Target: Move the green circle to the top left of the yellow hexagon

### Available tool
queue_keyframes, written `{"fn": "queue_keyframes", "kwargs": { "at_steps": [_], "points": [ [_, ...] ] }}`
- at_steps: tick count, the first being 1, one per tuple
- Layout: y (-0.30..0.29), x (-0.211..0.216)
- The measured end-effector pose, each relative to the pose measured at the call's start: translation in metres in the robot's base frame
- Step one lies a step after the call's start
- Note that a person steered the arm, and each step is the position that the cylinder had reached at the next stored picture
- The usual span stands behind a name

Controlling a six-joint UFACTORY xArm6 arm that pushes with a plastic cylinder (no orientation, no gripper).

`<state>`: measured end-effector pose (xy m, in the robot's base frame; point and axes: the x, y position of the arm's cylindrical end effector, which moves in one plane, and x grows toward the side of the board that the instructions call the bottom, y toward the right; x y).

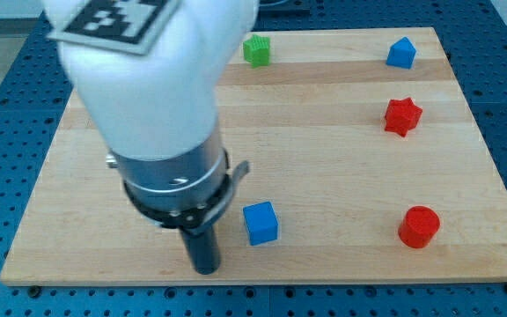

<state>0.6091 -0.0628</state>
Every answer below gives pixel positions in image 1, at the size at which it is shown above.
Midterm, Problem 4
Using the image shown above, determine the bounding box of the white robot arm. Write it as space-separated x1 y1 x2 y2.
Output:
43 0 260 229

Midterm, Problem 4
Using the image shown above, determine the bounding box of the blue cube block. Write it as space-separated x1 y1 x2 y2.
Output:
243 202 279 246

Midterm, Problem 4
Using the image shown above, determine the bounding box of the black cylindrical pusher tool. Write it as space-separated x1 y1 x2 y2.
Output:
180 226 221 275

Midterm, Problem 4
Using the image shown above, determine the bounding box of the green star block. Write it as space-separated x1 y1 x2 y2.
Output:
242 34 270 68

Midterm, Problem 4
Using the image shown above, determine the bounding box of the wooden board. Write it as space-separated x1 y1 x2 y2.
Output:
0 27 507 286

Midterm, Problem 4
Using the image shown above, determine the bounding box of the red star block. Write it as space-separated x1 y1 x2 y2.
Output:
385 98 423 137

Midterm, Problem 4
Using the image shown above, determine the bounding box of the red cylinder block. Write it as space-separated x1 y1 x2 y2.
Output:
398 205 441 248

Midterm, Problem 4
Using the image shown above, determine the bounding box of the fiducial marker tag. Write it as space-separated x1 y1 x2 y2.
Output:
48 0 181 55

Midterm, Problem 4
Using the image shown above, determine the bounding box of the blue pentagon block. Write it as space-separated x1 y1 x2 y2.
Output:
386 37 416 70

